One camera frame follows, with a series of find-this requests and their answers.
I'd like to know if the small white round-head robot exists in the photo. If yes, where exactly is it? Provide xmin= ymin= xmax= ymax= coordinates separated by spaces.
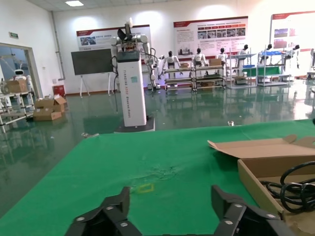
xmin=13 ymin=68 xmax=28 ymax=82

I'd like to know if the grey wall pipe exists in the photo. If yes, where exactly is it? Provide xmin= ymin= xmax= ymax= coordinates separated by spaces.
xmin=50 ymin=11 xmax=66 ymax=81

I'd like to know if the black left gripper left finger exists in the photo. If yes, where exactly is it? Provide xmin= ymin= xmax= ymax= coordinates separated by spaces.
xmin=64 ymin=186 xmax=143 ymax=236

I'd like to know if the metal roller rack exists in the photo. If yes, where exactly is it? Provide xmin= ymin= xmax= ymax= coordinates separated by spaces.
xmin=194 ymin=65 xmax=227 ymax=90
xmin=163 ymin=67 xmax=195 ymax=92

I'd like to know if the open cardboard box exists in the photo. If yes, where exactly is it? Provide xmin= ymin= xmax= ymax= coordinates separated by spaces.
xmin=53 ymin=96 xmax=67 ymax=114
xmin=34 ymin=97 xmax=57 ymax=110

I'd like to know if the red floor box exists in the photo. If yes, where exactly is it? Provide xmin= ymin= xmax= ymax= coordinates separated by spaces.
xmin=53 ymin=85 xmax=66 ymax=98

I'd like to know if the flat closed cardboard box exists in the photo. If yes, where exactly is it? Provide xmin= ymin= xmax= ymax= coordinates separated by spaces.
xmin=32 ymin=108 xmax=62 ymax=122

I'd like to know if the cardboard box with oval hole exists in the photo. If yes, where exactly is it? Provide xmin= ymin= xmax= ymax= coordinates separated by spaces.
xmin=207 ymin=134 xmax=315 ymax=234

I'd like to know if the tall red white wall poster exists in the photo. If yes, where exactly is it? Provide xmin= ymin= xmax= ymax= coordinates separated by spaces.
xmin=270 ymin=10 xmax=315 ymax=53

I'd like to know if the wide red white wall poster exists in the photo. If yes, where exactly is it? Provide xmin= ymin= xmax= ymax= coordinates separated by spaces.
xmin=173 ymin=16 xmax=249 ymax=59

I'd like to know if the grey shelf rack green panel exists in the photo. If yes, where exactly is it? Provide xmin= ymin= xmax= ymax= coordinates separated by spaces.
xmin=257 ymin=50 xmax=296 ymax=87

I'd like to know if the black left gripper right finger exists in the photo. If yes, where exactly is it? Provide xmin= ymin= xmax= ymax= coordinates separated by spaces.
xmin=211 ymin=184 xmax=296 ymax=236

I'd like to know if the white humanoid robot black head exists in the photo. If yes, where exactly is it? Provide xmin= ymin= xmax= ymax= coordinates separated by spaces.
xmin=260 ymin=43 xmax=274 ymax=65
xmin=216 ymin=48 xmax=229 ymax=66
xmin=286 ymin=44 xmax=301 ymax=70
xmin=236 ymin=44 xmax=250 ymax=74
xmin=157 ymin=50 xmax=177 ymax=80
xmin=191 ymin=48 xmax=208 ymax=67

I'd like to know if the black power cable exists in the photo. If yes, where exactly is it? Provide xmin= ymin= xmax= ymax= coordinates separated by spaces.
xmin=259 ymin=161 xmax=315 ymax=213

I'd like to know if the white pipe frame trolley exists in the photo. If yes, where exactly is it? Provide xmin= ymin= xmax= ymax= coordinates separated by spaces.
xmin=0 ymin=90 xmax=35 ymax=134

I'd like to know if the dark screen on stand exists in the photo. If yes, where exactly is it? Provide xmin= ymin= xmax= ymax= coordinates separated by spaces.
xmin=70 ymin=48 xmax=113 ymax=97

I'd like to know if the yellow rubber band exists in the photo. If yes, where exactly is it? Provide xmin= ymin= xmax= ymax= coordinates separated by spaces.
xmin=137 ymin=183 xmax=155 ymax=194

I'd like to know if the taped cardboard box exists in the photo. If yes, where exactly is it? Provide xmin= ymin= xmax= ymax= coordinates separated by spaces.
xmin=4 ymin=80 xmax=28 ymax=94

